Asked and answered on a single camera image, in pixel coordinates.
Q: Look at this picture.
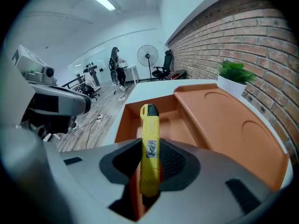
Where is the white cable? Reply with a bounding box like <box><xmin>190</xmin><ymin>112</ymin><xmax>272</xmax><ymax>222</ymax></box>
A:
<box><xmin>93</xmin><ymin>91</ymin><xmax>126</xmax><ymax>127</ymax></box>

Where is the black swivel office chair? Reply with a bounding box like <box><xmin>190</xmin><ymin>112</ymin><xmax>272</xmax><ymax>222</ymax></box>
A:
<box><xmin>151</xmin><ymin>49</ymin><xmax>174</xmax><ymax>80</ymax></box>

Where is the black cable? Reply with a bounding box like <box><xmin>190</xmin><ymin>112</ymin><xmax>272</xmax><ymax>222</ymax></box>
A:
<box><xmin>70</xmin><ymin>119</ymin><xmax>101</xmax><ymax>149</ymax></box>

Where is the orange cardboard box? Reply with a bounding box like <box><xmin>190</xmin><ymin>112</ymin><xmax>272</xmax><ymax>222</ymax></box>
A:
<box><xmin>114</xmin><ymin>83</ymin><xmax>290</xmax><ymax>222</ymax></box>

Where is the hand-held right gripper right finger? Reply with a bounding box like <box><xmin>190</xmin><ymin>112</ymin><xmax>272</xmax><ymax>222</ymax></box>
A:
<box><xmin>137</xmin><ymin>138</ymin><xmax>278</xmax><ymax>224</ymax></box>

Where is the green potted plant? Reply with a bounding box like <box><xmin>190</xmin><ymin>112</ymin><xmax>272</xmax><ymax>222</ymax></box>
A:
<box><xmin>217</xmin><ymin>59</ymin><xmax>257</xmax><ymax>99</ymax></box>

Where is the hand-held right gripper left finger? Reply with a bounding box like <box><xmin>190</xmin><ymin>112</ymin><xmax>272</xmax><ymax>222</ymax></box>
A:
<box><xmin>59</xmin><ymin>138</ymin><xmax>143</xmax><ymax>224</ymax></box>

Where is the yellow black tool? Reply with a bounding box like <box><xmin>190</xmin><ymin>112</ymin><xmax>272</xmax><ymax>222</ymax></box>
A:
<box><xmin>139</xmin><ymin>103</ymin><xmax>162</xmax><ymax>198</ymax></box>

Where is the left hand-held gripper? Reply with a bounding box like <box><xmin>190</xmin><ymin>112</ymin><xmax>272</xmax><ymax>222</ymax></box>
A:
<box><xmin>11</xmin><ymin>44</ymin><xmax>92</xmax><ymax>141</ymax></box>

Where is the black standing fan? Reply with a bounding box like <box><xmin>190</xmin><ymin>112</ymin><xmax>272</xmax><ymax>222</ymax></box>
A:
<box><xmin>137</xmin><ymin>44</ymin><xmax>160</xmax><ymax>82</ymax></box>

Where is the small white table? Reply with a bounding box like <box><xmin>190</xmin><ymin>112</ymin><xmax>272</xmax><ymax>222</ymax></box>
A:
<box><xmin>122</xmin><ymin>65</ymin><xmax>139</xmax><ymax>86</ymax></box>

